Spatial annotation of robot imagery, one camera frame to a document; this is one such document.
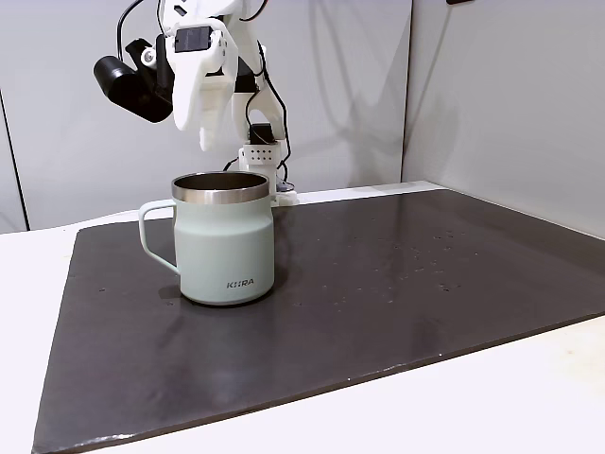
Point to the black oval camera box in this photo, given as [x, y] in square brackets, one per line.
[127, 90]

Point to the pale green steel mug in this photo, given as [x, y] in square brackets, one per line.
[222, 246]

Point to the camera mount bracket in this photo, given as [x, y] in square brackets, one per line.
[137, 47]

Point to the small black fixture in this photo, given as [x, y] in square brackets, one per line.
[461, 2]

